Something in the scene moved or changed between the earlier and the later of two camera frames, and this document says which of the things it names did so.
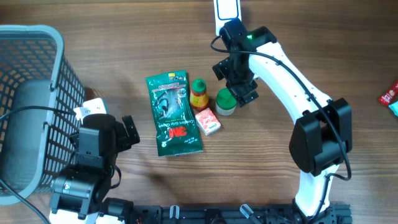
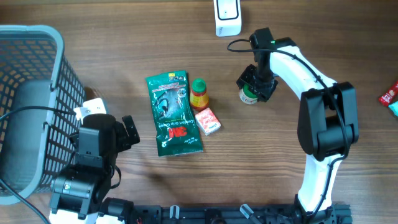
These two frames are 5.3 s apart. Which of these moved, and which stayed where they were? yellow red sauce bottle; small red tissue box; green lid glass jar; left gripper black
Moved: green lid glass jar
Stayed: yellow red sauce bottle; left gripper black; small red tissue box
